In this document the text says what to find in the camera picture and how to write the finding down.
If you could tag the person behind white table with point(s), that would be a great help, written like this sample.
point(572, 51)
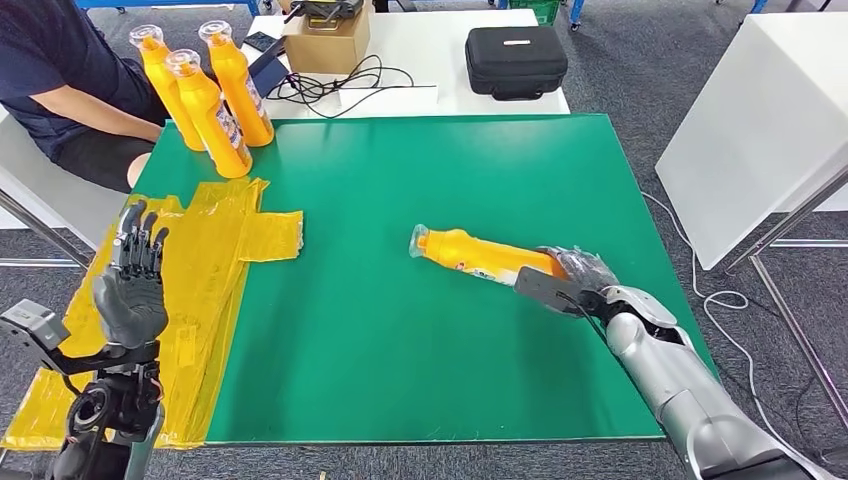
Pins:
point(285, 4)

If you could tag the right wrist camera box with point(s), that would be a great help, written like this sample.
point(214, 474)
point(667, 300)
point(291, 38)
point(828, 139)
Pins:
point(543, 288)

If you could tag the yellow taped cardboard sheet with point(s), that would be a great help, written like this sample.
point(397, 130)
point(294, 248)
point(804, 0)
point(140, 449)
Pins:
point(205, 278)

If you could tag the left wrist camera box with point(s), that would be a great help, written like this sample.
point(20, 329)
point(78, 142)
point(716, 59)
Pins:
point(33, 328)

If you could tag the black phone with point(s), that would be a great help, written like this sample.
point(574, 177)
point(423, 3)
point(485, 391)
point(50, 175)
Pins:
point(260, 41)

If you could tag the brown cardboard box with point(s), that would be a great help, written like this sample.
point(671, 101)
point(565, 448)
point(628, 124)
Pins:
point(328, 50)

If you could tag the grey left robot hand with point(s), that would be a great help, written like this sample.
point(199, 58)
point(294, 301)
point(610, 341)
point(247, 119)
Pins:
point(132, 305)

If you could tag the green plastic crate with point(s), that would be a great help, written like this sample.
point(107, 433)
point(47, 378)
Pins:
point(536, 9)

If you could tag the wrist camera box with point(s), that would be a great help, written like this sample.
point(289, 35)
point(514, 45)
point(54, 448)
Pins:
point(543, 288)
point(33, 328)

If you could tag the black zip carrying case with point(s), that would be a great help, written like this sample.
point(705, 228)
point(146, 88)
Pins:
point(517, 63)

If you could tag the black remote controller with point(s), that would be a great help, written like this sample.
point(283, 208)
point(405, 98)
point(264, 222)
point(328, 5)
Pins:
point(324, 8)

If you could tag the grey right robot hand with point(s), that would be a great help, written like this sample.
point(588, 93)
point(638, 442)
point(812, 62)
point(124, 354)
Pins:
point(586, 272)

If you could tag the white bench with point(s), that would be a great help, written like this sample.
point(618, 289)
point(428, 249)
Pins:
point(40, 192)

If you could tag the seated person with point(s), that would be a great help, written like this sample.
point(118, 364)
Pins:
point(40, 60)

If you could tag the blue metal rack frame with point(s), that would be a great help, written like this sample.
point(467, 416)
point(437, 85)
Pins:
point(575, 12)
point(166, 2)

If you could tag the blue tablet folio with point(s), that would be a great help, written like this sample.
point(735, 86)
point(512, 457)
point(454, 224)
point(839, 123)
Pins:
point(268, 73)

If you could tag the green table mat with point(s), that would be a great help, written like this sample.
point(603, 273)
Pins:
point(430, 185)

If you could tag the orange detergent bottle clear cap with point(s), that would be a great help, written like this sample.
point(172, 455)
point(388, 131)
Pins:
point(205, 119)
point(477, 255)
point(235, 86)
point(162, 86)

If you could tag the white side table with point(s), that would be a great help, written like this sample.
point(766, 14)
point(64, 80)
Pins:
point(748, 126)

